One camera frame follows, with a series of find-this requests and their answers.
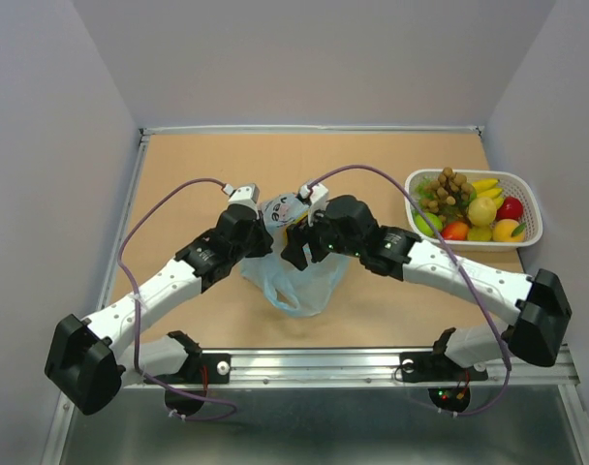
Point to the blue plastic bag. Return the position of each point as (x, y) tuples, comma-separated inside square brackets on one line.
[(298, 293)]

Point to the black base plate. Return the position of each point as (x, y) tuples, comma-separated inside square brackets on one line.
[(420, 370), (204, 369)]

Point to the yellow green starfruit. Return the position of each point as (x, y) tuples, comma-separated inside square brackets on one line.
[(480, 234)]

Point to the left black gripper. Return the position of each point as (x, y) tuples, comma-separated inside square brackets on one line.
[(264, 239)]

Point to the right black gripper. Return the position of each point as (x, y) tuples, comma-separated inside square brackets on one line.
[(301, 233)]

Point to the red apple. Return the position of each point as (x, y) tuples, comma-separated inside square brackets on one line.
[(511, 208)]

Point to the red orange mango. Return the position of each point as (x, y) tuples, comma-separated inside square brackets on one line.
[(455, 231)]

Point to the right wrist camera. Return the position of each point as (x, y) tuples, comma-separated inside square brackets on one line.
[(316, 196)]

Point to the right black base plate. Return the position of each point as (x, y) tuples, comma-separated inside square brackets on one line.
[(420, 370)]

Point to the green apple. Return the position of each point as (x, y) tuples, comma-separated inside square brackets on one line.
[(428, 223)]

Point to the aluminium mounting rail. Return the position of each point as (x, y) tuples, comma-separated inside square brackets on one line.
[(310, 368)]

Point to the yellow bananas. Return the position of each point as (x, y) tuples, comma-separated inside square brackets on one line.
[(489, 188)]

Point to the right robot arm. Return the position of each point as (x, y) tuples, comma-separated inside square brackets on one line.
[(527, 315)]

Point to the white perforated basket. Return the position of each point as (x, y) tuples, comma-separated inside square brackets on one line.
[(512, 185)]

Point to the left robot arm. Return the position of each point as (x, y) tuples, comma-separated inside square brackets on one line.
[(85, 355)]

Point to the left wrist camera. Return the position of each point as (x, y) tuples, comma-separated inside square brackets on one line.
[(246, 195)]

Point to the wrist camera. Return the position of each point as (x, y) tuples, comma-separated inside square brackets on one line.
[(246, 195), (316, 196)]

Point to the yellow pear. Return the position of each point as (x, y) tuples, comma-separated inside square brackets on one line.
[(481, 212)]

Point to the yellow banana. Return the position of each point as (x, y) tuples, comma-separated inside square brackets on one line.
[(296, 233)]

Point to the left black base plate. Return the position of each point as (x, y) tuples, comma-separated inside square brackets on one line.
[(204, 369)]

